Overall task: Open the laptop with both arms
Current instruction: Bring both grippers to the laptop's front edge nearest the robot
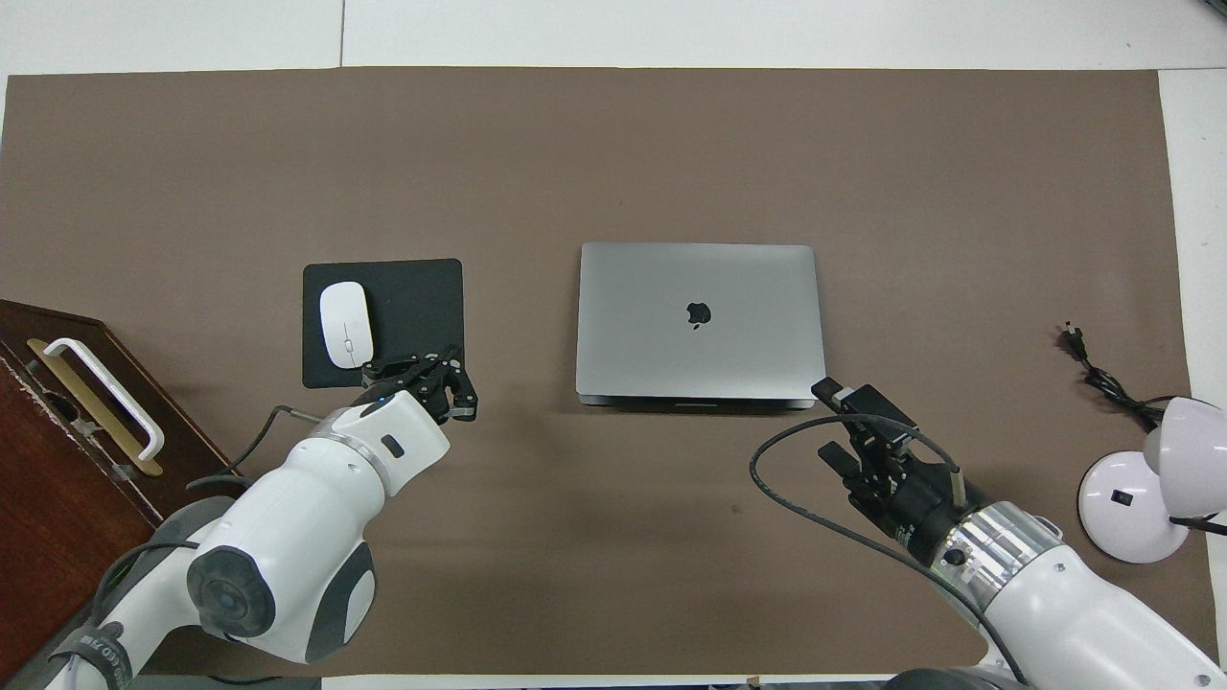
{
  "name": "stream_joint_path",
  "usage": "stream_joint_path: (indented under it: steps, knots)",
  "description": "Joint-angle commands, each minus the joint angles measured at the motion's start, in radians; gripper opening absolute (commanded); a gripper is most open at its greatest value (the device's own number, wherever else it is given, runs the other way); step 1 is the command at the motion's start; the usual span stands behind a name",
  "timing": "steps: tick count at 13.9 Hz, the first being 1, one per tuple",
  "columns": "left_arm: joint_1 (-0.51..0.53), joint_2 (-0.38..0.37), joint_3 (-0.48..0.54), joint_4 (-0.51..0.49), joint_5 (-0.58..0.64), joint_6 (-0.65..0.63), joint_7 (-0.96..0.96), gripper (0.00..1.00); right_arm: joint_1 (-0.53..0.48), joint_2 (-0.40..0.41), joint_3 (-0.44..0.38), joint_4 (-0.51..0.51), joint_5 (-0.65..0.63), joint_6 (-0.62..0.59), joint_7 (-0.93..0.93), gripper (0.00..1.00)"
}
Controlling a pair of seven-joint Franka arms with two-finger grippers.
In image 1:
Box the white computer mouse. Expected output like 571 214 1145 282
319 281 375 370

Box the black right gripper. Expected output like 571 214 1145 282
811 377 990 568

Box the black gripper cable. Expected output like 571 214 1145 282
750 414 1031 686
187 404 336 492

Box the white desk lamp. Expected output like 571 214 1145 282
1077 396 1227 564

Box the black mouse pad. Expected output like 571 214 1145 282
302 258 466 390

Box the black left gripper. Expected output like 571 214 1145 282
361 347 480 425

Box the dark brown wooden box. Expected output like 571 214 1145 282
0 299 252 690

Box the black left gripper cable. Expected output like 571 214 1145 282
187 404 336 492

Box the white box handle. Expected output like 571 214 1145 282
43 337 166 463

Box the gold handle plate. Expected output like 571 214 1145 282
26 337 164 477

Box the silver Apple laptop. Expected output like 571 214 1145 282
575 241 828 411

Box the brown table mat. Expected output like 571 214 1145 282
0 67 1220 677

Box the black lamp power cable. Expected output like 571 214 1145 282
1059 323 1166 429

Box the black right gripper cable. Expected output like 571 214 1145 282
750 414 1031 686

